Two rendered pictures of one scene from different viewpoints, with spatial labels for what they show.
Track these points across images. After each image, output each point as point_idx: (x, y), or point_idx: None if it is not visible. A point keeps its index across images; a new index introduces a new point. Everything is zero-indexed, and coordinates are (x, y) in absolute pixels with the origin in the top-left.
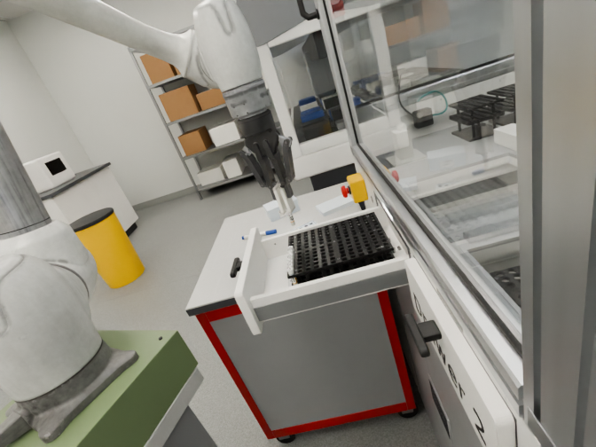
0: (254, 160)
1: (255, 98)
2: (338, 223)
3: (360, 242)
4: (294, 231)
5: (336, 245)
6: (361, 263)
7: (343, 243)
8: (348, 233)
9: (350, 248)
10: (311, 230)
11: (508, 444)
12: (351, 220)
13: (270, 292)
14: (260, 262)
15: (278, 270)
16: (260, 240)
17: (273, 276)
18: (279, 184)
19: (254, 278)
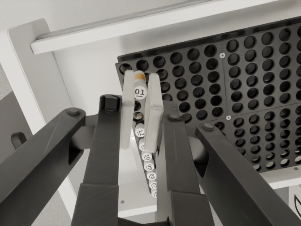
0: (19, 211)
1: None
2: (240, 47)
3: (275, 134)
4: (123, 34)
5: (232, 131)
6: (257, 147)
7: (245, 128)
8: (259, 98)
9: (255, 145)
10: (174, 53)
11: None
12: (271, 35)
13: (127, 211)
14: (61, 109)
15: (91, 88)
16: (31, 50)
17: (88, 105)
18: (134, 107)
19: (81, 176)
